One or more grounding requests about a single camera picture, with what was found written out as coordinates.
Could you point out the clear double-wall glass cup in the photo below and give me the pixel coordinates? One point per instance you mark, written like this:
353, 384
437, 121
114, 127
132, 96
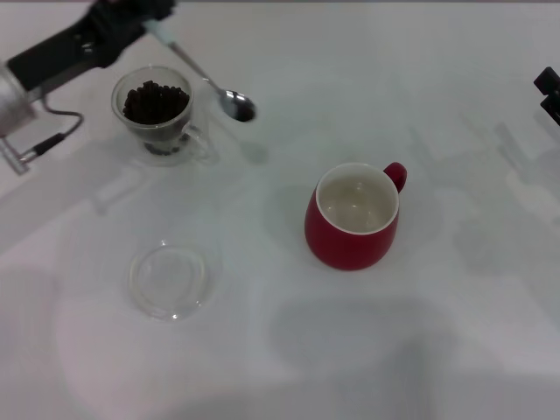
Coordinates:
194, 135

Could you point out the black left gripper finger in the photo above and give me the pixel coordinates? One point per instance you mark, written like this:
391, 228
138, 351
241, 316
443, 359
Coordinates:
158, 9

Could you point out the white ribbed bracket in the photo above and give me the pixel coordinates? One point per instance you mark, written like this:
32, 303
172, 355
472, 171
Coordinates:
15, 158

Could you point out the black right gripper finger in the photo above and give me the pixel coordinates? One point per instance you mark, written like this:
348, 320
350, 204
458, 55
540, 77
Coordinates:
550, 83
553, 109

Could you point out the dark coffee bean pile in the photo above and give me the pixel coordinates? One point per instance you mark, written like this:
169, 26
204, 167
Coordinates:
155, 102

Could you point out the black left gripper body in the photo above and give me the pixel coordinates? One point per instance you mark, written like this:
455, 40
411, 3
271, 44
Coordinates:
87, 44

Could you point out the red mug with white inside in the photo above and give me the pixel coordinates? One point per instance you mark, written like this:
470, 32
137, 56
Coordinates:
341, 245

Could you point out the clear glass saucer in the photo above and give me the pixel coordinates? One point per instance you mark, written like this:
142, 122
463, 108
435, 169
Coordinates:
153, 302

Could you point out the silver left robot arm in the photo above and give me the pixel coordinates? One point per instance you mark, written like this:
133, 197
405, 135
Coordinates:
13, 107

